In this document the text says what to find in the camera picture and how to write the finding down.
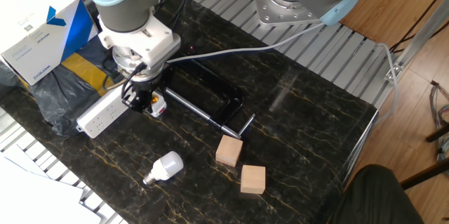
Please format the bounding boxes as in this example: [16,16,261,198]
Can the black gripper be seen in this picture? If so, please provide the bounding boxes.
[121,76,165,113]

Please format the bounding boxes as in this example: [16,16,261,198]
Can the white bulb holder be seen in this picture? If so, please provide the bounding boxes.
[142,89,168,118]

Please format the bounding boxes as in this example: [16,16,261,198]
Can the white light bulb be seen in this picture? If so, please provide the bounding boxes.
[142,150,185,187]

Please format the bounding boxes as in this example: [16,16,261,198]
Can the white power strip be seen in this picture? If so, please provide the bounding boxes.
[76,83,136,139]

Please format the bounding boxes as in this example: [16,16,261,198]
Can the black plastic wrapped package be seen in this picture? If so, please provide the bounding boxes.
[0,32,120,137]

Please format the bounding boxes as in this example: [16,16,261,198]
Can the black C-clamp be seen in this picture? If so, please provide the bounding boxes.
[163,58,256,140]

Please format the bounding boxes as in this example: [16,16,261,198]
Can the wooden cube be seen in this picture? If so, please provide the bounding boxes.
[215,135,243,168]
[240,164,267,195]

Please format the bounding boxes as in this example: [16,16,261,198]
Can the white blue cardboard box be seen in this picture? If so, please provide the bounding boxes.
[0,0,99,87]

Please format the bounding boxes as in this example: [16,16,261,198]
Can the white paper sheets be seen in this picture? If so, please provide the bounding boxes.
[0,143,102,224]

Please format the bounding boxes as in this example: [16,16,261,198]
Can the dark trousered person leg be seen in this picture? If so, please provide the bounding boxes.
[328,164,425,224]

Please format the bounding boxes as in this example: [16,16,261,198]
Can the dark wooden stool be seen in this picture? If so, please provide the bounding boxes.
[399,121,449,190]

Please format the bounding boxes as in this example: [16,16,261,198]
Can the white power strip cable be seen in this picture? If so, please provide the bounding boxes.
[166,21,327,64]

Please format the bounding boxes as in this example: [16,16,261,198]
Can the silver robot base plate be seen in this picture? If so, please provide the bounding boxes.
[250,0,329,27]

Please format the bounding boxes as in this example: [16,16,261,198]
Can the grey cable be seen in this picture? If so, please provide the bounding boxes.
[373,43,401,126]

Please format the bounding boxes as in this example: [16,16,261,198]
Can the black floor cables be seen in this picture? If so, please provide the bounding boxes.
[388,0,449,53]

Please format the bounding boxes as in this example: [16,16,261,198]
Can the aluminium frame rail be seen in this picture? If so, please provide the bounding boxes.
[384,0,449,83]

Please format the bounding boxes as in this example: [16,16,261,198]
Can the coloured wire bundle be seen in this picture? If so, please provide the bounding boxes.
[429,79,449,164]

